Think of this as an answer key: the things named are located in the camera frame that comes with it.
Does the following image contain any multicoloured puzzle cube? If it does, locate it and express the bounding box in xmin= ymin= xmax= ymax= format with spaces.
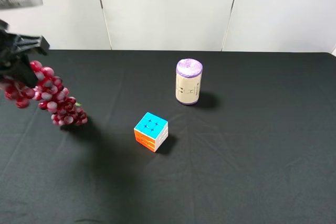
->
xmin=134 ymin=112 xmax=169 ymax=152

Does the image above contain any purple bag roll paper label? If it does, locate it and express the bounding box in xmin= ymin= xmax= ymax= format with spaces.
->
xmin=175 ymin=58 xmax=203 ymax=105

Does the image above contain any black tablecloth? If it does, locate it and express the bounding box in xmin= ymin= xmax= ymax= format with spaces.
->
xmin=1 ymin=50 xmax=335 ymax=223

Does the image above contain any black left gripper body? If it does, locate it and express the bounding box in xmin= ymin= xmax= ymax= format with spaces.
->
xmin=1 ymin=20 xmax=19 ymax=76

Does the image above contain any red artificial grape bunch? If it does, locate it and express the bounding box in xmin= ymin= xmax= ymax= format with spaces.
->
xmin=1 ymin=60 xmax=88 ymax=126

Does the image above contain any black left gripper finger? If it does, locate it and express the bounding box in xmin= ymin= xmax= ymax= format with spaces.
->
xmin=2 ymin=54 xmax=38 ymax=88
xmin=13 ymin=35 xmax=50 ymax=56

